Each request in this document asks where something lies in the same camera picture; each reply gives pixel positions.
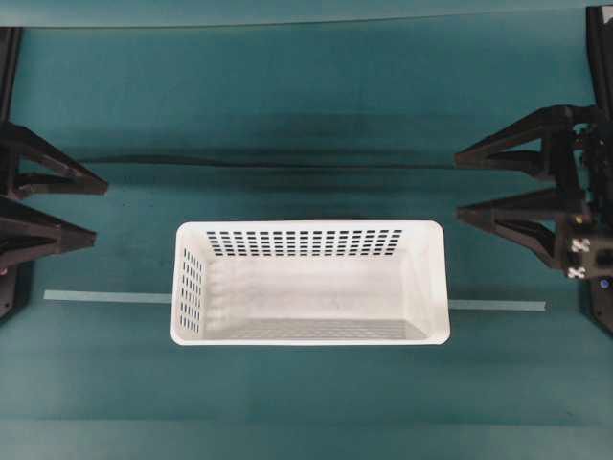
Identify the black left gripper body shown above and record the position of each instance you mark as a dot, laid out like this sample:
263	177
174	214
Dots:
13	244

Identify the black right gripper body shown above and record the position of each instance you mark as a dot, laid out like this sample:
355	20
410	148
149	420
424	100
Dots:
590	243

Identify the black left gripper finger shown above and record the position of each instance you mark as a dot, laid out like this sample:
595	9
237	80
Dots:
68	176
27	234

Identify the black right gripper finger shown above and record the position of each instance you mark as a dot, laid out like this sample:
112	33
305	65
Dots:
539	221
540	145

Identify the white perforated plastic basket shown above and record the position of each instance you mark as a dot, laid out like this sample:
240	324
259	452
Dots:
346	282

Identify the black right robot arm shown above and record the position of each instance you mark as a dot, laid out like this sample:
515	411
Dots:
599	53

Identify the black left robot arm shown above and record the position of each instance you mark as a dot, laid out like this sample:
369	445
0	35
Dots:
30	166

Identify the light blue tape strip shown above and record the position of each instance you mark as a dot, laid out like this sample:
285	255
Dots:
165	299

